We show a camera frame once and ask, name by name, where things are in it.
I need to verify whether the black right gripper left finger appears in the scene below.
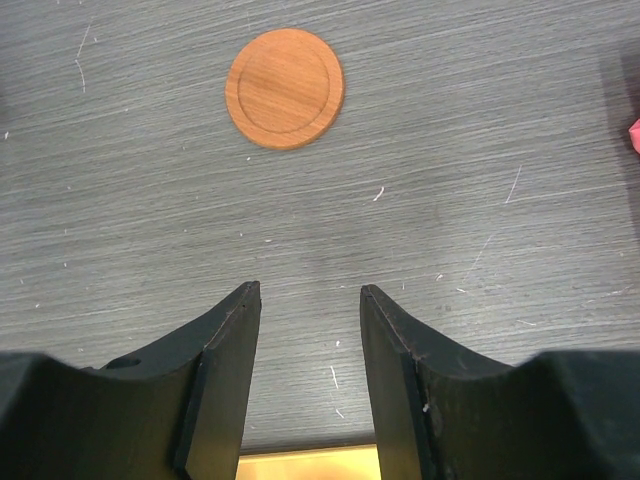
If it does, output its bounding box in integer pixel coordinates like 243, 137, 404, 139
99, 281, 261, 479

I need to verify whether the yellow plastic tray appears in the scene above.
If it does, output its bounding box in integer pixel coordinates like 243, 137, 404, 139
236, 445, 381, 480

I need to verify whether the light wooden coaster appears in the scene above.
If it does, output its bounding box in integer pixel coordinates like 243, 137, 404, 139
224, 28, 346, 150

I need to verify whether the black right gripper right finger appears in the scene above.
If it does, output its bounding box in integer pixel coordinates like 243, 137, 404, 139
360, 285, 520, 479

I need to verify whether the pink patterned plastic package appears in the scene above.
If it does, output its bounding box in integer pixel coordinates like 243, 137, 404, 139
628, 120, 640, 154

